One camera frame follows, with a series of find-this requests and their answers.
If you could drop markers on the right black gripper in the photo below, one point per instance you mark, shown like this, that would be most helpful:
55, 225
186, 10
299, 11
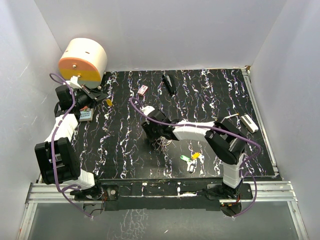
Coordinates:
147, 126

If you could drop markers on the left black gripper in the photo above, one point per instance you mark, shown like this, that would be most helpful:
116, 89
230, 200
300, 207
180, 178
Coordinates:
92, 95

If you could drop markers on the yellow key tag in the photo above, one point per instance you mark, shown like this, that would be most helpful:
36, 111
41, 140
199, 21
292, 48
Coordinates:
109, 102

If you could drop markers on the metal keyring with keys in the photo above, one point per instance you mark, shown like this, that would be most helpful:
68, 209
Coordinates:
161, 143

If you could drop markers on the orange key tag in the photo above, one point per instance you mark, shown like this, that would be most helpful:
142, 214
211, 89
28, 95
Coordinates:
195, 155

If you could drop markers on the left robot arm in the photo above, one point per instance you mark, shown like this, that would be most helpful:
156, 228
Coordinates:
56, 157

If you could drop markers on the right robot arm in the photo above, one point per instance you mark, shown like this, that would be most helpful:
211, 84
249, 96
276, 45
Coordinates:
221, 136

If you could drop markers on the blue treehouse paperback book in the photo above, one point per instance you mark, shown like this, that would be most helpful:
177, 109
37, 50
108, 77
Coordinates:
86, 115

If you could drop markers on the round pastel drawer box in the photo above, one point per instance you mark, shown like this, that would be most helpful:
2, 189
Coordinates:
85, 59

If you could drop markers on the green key tag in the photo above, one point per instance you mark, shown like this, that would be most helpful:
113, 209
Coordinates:
184, 158

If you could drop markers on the small red white box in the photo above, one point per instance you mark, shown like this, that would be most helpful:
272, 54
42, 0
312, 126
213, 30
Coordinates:
142, 90

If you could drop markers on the black stapler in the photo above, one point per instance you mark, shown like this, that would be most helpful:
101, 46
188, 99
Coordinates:
170, 84

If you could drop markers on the white key tag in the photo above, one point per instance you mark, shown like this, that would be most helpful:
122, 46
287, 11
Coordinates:
191, 167

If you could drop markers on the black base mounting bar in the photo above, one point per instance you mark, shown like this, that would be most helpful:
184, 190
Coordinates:
169, 194

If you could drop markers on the white grey eraser block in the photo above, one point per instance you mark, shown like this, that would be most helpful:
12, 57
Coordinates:
249, 123

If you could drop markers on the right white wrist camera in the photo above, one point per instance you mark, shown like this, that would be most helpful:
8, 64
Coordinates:
146, 110

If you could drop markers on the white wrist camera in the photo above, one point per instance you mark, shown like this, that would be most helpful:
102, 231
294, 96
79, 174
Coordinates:
73, 82
146, 110

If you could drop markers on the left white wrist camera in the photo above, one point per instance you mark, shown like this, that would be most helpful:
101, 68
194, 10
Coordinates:
73, 82

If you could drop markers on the aluminium frame rail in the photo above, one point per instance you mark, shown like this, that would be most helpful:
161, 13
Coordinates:
263, 191

